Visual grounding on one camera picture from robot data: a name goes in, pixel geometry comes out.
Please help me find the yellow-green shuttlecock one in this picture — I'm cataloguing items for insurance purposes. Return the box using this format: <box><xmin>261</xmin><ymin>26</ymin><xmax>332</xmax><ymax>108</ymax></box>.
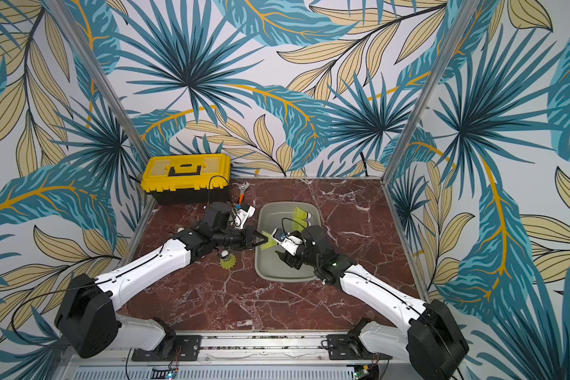
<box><xmin>292</xmin><ymin>218</ymin><xmax>310</xmax><ymax>230</ymax></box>

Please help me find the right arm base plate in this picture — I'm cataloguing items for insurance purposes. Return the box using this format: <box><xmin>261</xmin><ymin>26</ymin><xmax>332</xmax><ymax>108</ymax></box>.
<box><xmin>321</xmin><ymin>333</ymin><xmax>393</xmax><ymax>361</ymax></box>

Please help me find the yellow-green shuttlecock seven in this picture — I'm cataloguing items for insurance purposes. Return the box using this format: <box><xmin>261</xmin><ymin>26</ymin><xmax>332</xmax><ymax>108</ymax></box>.
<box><xmin>219</xmin><ymin>250</ymin><xmax>237</xmax><ymax>270</ymax></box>

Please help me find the grey plastic storage tray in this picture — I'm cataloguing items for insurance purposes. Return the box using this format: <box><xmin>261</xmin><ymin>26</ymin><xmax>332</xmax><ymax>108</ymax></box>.
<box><xmin>255</xmin><ymin>201</ymin><xmax>321</xmax><ymax>283</ymax></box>

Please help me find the aluminium front rail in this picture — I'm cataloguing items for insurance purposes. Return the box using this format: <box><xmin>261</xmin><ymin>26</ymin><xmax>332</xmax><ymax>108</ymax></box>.
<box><xmin>51</xmin><ymin>331</ymin><xmax>471</xmax><ymax>380</ymax></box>

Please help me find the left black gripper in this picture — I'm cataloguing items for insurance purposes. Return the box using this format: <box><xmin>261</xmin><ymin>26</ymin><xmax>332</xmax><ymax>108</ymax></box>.
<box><xmin>213</xmin><ymin>223</ymin><xmax>269</xmax><ymax>250</ymax></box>

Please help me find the yellow-green shuttlecock two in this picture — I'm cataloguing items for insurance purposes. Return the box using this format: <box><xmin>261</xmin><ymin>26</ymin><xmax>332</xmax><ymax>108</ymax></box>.
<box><xmin>292</xmin><ymin>207</ymin><xmax>311</xmax><ymax>220</ymax></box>

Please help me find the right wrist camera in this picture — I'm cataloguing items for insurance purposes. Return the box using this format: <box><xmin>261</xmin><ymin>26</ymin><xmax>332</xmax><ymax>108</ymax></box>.
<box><xmin>271</xmin><ymin>228</ymin><xmax>304</xmax><ymax>257</ymax></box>

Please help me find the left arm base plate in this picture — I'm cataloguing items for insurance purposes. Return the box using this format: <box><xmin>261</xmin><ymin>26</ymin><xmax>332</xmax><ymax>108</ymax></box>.
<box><xmin>131</xmin><ymin>335</ymin><xmax>202</xmax><ymax>362</ymax></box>

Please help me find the yellow black toolbox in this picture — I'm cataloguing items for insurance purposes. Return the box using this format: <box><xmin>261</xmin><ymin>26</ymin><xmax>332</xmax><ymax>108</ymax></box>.
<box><xmin>141</xmin><ymin>154</ymin><xmax>231</xmax><ymax>205</ymax></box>

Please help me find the aluminium frame post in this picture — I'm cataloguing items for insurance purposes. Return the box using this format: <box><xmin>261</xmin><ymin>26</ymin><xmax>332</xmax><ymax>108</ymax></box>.
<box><xmin>46</xmin><ymin>0</ymin><xmax>150</xmax><ymax>166</ymax></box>
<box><xmin>382</xmin><ymin>1</ymin><xmax>479</xmax><ymax>189</ymax></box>

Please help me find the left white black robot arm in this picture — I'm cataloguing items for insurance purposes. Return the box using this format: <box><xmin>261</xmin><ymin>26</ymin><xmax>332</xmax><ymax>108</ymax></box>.
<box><xmin>55</xmin><ymin>202</ymin><xmax>268</xmax><ymax>359</ymax></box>

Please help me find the left aluminium frame post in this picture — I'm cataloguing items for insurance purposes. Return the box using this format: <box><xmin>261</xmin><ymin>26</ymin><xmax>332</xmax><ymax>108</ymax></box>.
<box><xmin>46</xmin><ymin>0</ymin><xmax>150</xmax><ymax>166</ymax></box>

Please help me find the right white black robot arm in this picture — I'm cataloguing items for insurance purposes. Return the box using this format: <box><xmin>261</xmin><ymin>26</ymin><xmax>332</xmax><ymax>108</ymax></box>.
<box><xmin>272</xmin><ymin>226</ymin><xmax>470</xmax><ymax>379</ymax></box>

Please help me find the yellow-green shuttlecock four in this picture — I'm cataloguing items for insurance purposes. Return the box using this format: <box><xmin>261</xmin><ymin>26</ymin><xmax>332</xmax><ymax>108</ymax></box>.
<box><xmin>260</xmin><ymin>233</ymin><xmax>278</xmax><ymax>250</ymax></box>

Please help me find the right aluminium frame post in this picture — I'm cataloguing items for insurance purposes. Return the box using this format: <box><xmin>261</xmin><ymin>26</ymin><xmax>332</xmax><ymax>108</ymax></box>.
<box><xmin>382</xmin><ymin>1</ymin><xmax>479</xmax><ymax>189</ymax></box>

